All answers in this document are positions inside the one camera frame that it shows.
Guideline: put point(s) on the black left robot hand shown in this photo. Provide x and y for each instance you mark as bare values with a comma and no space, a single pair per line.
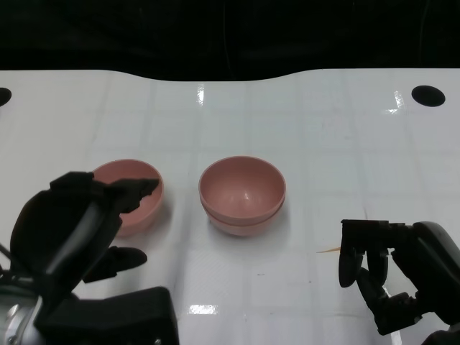
54,223

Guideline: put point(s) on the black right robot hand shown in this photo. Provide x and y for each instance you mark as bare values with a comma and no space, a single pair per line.
431,258

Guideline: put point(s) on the pink plastic bowl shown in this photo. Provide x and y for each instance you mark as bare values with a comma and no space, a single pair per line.
240,190
147,212
240,228

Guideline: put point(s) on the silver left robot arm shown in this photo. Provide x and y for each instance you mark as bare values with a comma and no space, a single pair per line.
16,320

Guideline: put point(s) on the black round table grommet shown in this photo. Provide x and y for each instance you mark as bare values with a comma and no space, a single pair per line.
427,96
4,96

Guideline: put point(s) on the black backdrop curtain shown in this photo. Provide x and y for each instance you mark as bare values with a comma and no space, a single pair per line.
230,32

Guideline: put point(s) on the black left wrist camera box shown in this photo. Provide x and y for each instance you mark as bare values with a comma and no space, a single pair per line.
118,316

